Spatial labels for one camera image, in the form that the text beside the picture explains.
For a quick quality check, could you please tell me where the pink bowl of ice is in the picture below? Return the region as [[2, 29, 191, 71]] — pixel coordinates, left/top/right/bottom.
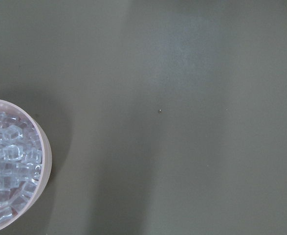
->
[[0, 100, 52, 230]]

